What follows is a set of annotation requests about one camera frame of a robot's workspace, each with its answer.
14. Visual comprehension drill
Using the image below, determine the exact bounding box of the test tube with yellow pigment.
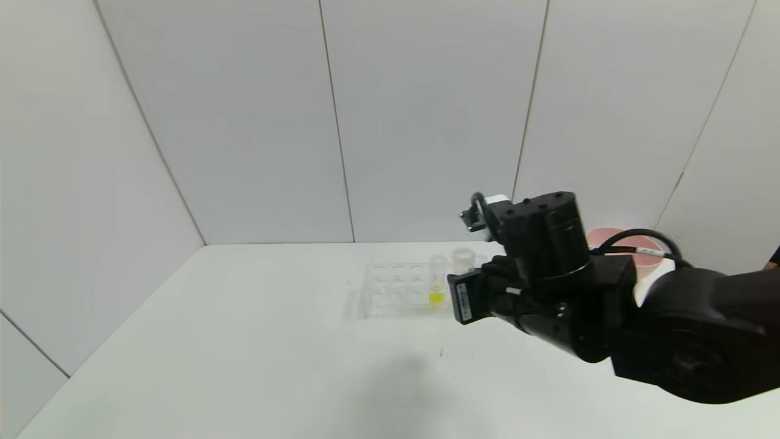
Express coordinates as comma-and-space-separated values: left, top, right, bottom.
428, 255, 447, 309

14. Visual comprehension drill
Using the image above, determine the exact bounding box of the clear acrylic test tube rack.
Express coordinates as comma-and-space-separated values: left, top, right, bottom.
360, 261, 452, 320

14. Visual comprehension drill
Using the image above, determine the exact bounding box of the pink bowl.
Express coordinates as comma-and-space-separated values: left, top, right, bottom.
586, 227, 668, 272

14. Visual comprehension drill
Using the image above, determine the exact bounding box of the white wrist camera on bracket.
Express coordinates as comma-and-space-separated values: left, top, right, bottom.
460, 194, 511, 234

